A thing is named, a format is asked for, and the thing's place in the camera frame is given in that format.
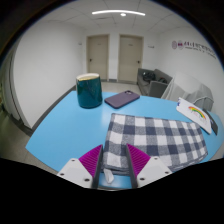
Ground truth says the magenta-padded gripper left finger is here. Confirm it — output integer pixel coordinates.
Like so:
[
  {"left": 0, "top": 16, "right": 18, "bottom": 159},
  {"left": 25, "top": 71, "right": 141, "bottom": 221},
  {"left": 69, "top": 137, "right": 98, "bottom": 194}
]
[{"left": 56, "top": 143, "right": 105, "bottom": 190}]

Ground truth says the wall sign lettering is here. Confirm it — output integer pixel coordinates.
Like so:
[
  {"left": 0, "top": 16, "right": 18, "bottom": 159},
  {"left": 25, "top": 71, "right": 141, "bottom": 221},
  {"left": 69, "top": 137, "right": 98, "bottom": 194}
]
[{"left": 170, "top": 39, "right": 218, "bottom": 60}]

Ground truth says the white rainbow print pad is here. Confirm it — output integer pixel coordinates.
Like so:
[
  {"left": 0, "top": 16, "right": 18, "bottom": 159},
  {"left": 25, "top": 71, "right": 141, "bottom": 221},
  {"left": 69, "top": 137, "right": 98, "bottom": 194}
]
[{"left": 175, "top": 97, "right": 213, "bottom": 135}]

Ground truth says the beige door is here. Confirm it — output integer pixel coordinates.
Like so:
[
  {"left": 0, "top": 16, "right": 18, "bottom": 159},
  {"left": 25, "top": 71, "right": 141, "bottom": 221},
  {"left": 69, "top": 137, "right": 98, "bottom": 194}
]
[
  {"left": 117, "top": 33, "right": 144, "bottom": 84},
  {"left": 86, "top": 34, "right": 110, "bottom": 82}
]

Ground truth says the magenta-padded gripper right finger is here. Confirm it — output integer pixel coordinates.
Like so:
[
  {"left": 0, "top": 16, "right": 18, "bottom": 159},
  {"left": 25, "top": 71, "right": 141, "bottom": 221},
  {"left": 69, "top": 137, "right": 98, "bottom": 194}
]
[{"left": 125, "top": 143, "right": 173, "bottom": 189}]

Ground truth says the cloth-covered equipment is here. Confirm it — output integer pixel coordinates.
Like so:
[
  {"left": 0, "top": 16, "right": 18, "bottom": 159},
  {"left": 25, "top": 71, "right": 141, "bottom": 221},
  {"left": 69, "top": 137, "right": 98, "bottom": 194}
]
[{"left": 161, "top": 71, "right": 215, "bottom": 105}]

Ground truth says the blue white checked towel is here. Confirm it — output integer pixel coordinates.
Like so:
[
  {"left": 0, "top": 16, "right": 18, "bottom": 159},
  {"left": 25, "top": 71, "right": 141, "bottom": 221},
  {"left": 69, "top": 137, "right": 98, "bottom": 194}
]
[{"left": 101, "top": 112, "right": 209, "bottom": 184}]

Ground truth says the dark green mug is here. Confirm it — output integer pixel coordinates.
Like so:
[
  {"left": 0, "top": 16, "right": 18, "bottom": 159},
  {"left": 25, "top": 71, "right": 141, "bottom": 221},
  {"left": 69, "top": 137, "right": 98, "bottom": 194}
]
[{"left": 75, "top": 72, "right": 104, "bottom": 109}]

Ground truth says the grey sofa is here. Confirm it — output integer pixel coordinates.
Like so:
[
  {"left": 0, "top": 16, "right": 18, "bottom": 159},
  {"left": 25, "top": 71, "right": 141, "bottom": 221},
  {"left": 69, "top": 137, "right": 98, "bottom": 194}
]
[{"left": 136, "top": 68, "right": 174, "bottom": 99}]

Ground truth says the long curved ceiling light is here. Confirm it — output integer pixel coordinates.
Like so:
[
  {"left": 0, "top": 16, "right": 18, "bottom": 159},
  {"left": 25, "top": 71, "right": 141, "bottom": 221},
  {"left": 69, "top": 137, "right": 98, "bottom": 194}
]
[{"left": 91, "top": 9, "right": 147, "bottom": 18}]

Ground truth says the purple smartphone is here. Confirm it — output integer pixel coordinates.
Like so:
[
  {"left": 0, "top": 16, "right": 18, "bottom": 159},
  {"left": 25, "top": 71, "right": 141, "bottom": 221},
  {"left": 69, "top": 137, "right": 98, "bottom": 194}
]
[{"left": 104, "top": 89, "right": 141, "bottom": 109}]

